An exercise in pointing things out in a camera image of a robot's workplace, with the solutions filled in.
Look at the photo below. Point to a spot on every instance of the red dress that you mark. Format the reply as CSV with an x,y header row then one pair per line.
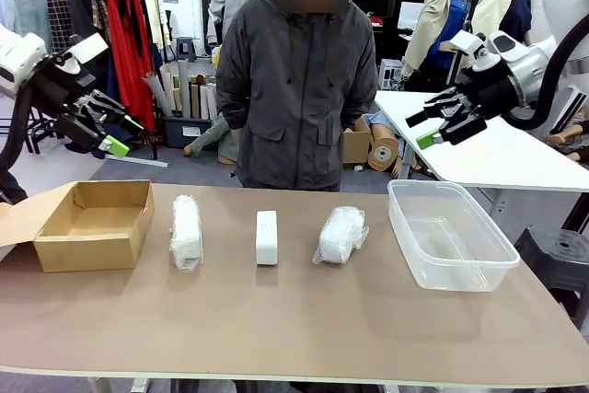
x,y
124,52

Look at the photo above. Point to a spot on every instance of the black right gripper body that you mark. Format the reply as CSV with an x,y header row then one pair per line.
x,y
492,91

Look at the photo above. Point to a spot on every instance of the open cardboard box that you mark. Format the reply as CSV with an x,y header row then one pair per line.
x,y
87,246

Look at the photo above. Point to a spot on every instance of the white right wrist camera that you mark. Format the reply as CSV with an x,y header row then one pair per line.
x,y
469,45

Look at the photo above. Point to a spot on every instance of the cardboard box on floor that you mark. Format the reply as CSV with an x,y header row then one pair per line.
x,y
356,144

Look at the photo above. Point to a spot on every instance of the long bubble-wrapped clock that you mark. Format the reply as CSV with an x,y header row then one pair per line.
x,y
186,232

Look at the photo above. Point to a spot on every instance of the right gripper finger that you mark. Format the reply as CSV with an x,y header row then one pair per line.
x,y
460,130
444,105

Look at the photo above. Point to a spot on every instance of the white table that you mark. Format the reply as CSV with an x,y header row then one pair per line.
x,y
497,163

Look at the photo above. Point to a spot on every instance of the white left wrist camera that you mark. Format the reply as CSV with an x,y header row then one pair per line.
x,y
89,47

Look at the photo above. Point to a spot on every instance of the brown paper roll spool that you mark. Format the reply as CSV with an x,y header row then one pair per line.
x,y
382,151

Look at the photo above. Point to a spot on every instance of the metal bar on floor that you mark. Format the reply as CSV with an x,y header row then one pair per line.
x,y
138,160

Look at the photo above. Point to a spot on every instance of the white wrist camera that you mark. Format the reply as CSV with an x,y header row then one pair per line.
x,y
469,45
89,47

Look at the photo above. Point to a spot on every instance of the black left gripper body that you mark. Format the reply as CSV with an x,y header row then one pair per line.
x,y
64,84

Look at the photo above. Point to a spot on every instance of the loosely bubble-wrapped clock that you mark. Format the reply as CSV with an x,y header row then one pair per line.
x,y
340,236

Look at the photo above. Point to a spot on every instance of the grey paper tube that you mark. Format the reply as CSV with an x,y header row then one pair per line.
x,y
184,89
158,96

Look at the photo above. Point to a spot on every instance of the light blue garment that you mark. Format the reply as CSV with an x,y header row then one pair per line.
x,y
23,2

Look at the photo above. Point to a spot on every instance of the mannequin beige vest navy top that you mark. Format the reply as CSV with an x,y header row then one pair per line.
x,y
511,6

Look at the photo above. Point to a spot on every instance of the dark grey storage bin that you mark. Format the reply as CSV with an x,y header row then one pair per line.
x,y
184,130

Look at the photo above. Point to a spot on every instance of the lying mannequin green sleeve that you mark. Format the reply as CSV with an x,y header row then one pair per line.
x,y
207,137

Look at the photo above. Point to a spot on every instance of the white computer case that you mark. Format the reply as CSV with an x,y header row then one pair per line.
x,y
390,74

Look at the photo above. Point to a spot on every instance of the small grey stool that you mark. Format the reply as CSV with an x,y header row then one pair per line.
x,y
186,48

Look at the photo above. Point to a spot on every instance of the mannequin beige coat blue shirt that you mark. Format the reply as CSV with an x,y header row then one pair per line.
x,y
432,25

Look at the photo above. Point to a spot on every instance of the white monitor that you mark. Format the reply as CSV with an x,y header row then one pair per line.
x,y
409,15

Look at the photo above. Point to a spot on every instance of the black plastic stool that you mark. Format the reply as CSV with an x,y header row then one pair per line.
x,y
557,255

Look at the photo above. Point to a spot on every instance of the clear plastic container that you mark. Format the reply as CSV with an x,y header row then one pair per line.
x,y
455,269

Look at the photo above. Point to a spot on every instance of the unwrapped white clock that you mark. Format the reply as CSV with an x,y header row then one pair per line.
x,y
267,239

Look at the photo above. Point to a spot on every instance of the person in grey jacket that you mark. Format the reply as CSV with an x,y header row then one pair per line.
x,y
294,89

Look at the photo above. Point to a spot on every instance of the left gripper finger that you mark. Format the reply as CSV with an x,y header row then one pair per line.
x,y
119,112
101,140

